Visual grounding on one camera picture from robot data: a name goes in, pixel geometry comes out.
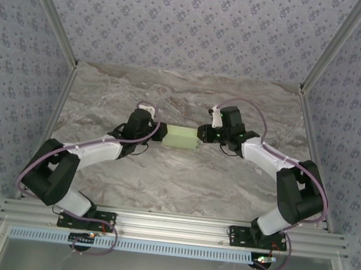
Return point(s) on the light green paper box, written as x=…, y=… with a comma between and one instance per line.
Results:
x=180, y=136

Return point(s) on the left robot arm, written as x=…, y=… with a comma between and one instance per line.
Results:
x=97, y=153

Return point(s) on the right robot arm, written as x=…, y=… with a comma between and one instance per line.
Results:
x=263, y=154

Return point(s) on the small black controller board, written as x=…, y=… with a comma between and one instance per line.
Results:
x=82, y=237
x=264, y=259

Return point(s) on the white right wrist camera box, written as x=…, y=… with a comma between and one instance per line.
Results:
x=216, y=119

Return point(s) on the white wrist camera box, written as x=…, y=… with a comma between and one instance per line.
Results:
x=216, y=119
x=146, y=108

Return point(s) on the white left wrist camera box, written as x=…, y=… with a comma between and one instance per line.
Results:
x=146, y=108

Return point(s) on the aluminium table side rail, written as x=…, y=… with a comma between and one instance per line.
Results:
x=312, y=130
x=59, y=101

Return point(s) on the aluminium mounting rail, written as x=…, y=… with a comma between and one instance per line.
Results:
x=170, y=226

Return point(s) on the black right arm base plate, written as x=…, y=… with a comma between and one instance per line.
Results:
x=237, y=239

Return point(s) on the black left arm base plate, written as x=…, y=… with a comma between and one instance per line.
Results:
x=66, y=223

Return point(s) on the aluminium frame post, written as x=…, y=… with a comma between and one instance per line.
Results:
x=333, y=45
x=54, y=13

